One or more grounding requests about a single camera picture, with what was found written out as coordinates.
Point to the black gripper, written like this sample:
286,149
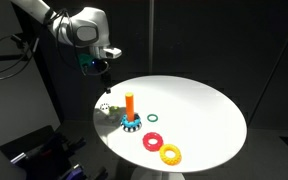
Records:
101,66

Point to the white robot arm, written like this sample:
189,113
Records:
90,23

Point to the black purple equipment stand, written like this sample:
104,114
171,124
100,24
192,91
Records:
50,156

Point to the orange stand post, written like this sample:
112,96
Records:
129,106

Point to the white table pedestal base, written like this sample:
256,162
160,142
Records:
150,175

